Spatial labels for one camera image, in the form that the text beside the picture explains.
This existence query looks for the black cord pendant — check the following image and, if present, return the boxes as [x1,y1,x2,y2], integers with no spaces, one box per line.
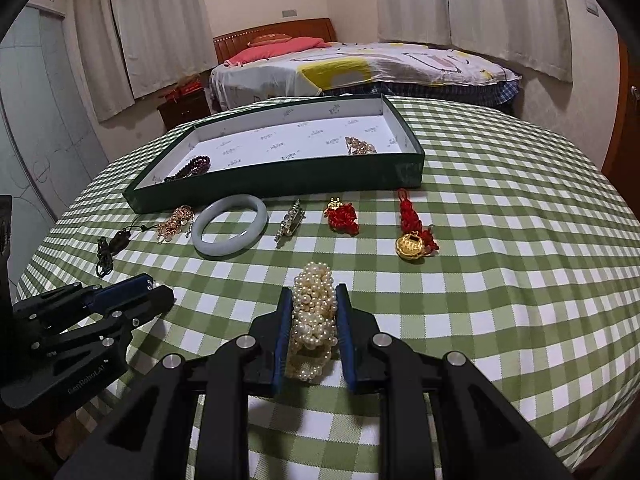
[96,225,151,278]

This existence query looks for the wide white curtain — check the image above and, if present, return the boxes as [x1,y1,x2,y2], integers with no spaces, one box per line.
[112,0,205,98]
[442,0,573,83]

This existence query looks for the brown wooden door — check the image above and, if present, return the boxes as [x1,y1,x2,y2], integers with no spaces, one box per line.
[602,35,640,191]

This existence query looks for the bed with patterned sheet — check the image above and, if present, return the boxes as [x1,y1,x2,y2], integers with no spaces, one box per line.
[209,35,523,116]

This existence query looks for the black chair back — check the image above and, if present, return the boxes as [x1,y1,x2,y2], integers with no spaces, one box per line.
[0,195,13,286]

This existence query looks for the narrow white curtain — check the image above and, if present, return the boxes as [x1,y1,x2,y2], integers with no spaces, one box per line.
[70,0,136,122]
[376,0,451,47]

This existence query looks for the red gift boxes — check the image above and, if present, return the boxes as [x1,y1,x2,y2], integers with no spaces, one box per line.
[159,80,206,102]

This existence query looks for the orange cushion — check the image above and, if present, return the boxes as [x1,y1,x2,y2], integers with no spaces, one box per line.
[248,33,292,47]

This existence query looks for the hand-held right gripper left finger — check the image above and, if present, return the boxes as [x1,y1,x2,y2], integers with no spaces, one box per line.
[52,286,296,480]

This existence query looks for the gold chain in box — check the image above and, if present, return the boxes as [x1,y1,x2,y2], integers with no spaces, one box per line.
[344,135,378,157]

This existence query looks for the dark green shallow box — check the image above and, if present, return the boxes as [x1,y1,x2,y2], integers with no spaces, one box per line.
[122,94,426,213]

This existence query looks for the frosted glass wardrobe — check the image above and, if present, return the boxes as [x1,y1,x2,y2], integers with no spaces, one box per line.
[0,2,110,281]

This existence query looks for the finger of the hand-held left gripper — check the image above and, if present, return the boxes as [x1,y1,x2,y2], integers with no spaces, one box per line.
[11,273,162,331]
[27,286,176,361]

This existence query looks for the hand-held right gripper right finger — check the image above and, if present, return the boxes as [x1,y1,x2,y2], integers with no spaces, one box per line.
[335,282,576,480]

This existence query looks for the white pearl bracelet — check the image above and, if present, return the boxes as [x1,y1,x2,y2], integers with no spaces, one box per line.
[284,261,341,382]

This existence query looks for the dark wooden nightstand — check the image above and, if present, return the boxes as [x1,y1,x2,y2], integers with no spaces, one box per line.
[157,91,211,133]

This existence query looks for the red knot gold lock pendant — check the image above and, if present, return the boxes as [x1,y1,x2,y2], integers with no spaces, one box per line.
[395,188,440,259]

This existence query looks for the pink pillow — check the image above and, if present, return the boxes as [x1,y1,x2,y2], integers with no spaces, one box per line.
[223,36,333,67]

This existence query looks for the pink gold chain bracelet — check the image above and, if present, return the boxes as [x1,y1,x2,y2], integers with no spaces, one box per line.
[156,205,197,245]

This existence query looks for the rhinestone hair clip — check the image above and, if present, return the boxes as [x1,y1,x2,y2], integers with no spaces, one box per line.
[275,198,306,249]

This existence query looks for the small red knot charm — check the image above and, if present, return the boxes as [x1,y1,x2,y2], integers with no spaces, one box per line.
[326,199,361,236]

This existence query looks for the purple bead bracelet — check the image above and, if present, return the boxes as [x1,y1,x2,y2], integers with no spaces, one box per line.
[164,155,212,183]

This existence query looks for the wooden headboard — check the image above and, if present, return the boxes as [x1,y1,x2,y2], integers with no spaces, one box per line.
[214,17,337,63]

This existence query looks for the pale green jade bangle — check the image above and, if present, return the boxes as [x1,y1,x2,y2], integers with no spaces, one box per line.
[191,194,269,260]

